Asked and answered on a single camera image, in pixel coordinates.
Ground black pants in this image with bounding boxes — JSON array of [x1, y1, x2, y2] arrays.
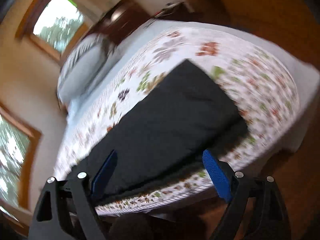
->
[[68, 60, 248, 202]]

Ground floral white quilt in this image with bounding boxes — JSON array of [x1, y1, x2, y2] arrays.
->
[[54, 25, 300, 214]]

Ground wooden framed window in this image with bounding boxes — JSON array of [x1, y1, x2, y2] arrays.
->
[[15, 0, 91, 65], [1, 103, 42, 236]]

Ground grey pillow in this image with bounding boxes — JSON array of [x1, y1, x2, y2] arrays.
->
[[57, 34, 113, 105]]

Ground light blue bed sheet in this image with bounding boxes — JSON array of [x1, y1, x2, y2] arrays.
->
[[63, 19, 319, 151]]

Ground dark wooden headboard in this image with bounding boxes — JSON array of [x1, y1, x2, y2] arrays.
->
[[85, 0, 151, 45]]

